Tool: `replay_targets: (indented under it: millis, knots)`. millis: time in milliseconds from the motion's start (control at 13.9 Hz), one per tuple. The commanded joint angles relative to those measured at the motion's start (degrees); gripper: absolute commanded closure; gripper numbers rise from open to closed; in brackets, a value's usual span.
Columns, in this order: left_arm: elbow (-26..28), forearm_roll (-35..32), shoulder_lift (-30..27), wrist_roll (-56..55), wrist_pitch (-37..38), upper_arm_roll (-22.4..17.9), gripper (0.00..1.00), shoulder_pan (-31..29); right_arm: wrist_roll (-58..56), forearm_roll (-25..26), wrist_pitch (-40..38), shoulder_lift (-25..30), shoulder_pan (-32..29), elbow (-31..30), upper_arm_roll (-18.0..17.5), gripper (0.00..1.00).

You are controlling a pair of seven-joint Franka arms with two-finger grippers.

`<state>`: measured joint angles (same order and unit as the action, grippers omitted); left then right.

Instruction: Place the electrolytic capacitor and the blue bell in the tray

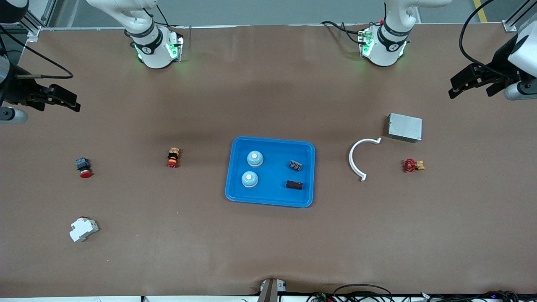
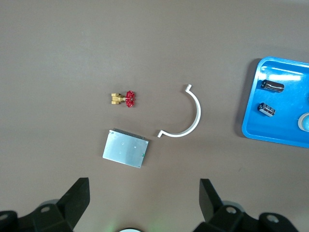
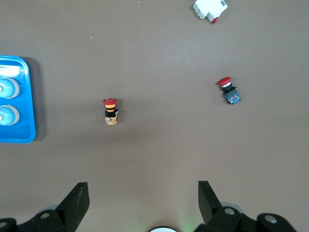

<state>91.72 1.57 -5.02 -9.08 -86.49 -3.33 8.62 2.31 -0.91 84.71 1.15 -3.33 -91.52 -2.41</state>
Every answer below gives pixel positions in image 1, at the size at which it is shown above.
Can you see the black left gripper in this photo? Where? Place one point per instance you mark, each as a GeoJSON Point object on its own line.
{"type": "Point", "coordinates": [501, 67]}

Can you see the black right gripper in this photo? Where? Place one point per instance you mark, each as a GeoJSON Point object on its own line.
{"type": "Point", "coordinates": [17, 92]}

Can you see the small black connector block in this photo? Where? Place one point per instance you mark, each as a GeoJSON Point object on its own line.
{"type": "Point", "coordinates": [295, 165]}

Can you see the blue bell with cream knob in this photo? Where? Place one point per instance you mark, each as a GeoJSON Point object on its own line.
{"type": "Point", "coordinates": [254, 159]}
{"type": "Point", "coordinates": [250, 179]}

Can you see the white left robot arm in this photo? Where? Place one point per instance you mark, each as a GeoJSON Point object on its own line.
{"type": "Point", "coordinates": [388, 50]}

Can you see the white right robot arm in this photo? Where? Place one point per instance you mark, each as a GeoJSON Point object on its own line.
{"type": "Point", "coordinates": [153, 50]}

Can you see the blue plastic tray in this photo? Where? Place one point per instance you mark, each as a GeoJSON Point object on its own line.
{"type": "Point", "coordinates": [272, 197]}

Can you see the red emergency stop button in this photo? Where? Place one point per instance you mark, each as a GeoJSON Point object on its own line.
{"type": "Point", "coordinates": [83, 164]}

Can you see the grey metal box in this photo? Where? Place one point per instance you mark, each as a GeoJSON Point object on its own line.
{"type": "Point", "coordinates": [405, 127]}

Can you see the red handwheel brass valve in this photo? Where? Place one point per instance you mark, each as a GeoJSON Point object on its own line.
{"type": "Point", "coordinates": [410, 165]}

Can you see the white circuit breaker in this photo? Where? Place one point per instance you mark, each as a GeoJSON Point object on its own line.
{"type": "Point", "coordinates": [83, 230]}

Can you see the white curved plastic clip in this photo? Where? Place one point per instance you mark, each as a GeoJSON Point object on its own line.
{"type": "Point", "coordinates": [350, 160]}

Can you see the brown table cover mat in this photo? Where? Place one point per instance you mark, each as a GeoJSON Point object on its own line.
{"type": "Point", "coordinates": [268, 251]}

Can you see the aluminium frame post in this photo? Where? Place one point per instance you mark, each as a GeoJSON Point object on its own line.
{"type": "Point", "coordinates": [509, 27]}
{"type": "Point", "coordinates": [34, 32]}

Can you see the orange red push button switch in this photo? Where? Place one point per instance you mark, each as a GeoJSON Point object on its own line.
{"type": "Point", "coordinates": [173, 157]}

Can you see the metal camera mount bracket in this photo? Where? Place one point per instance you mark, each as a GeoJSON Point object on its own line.
{"type": "Point", "coordinates": [268, 291]}

